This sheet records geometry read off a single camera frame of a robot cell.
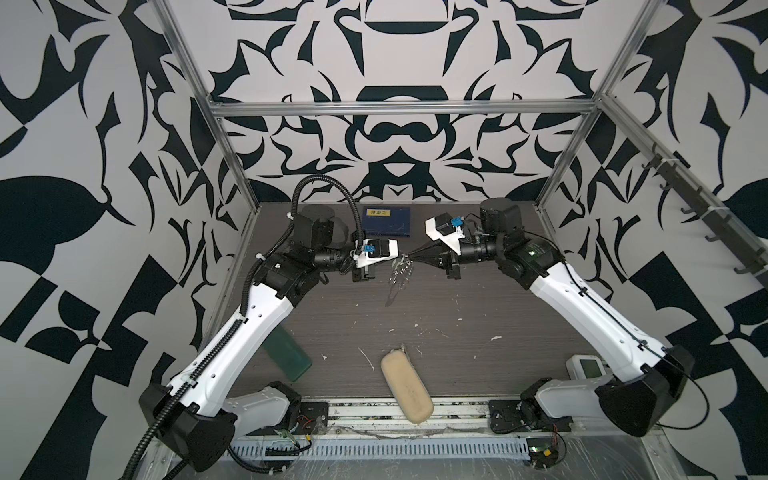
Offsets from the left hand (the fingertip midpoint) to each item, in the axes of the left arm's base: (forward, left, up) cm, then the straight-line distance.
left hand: (399, 241), depth 63 cm
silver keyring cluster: (-5, 0, -3) cm, 6 cm away
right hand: (-2, -3, -2) cm, 4 cm away
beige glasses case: (-20, -2, -33) cm, 38 cm away
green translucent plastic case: (-11, +31, -35) cm, 47 cm away
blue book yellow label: (+38, +1, -36) cm, 52 cm away
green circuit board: (-35, -33, -37) cm, 61 cm away
